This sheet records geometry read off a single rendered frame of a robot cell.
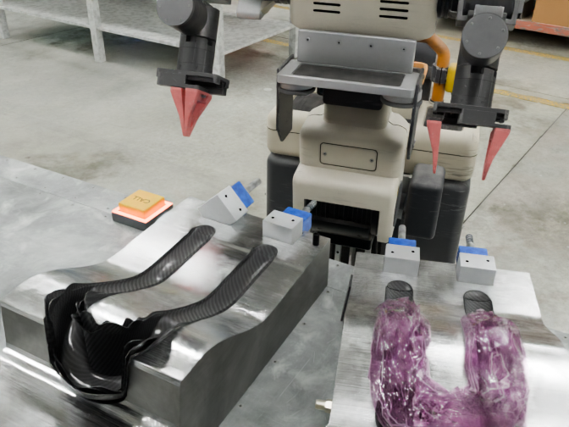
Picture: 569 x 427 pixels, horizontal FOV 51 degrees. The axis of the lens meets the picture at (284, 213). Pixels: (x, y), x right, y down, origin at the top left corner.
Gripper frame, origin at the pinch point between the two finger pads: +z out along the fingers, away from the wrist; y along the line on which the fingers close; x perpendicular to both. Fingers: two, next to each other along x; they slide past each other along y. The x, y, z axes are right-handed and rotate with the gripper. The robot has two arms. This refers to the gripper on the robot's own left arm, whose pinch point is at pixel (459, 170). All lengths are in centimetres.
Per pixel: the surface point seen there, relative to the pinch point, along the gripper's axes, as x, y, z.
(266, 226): -4.7, -26.3, 12.2
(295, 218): -3.2, -22.3, 10.4
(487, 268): -1.2, 6.0, 13.3
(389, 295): -5.4, -6.8, 18.8
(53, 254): -3, -63, 23
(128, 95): 270, -202, -23
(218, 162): 205, -111, 10
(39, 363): -30, -45, 30
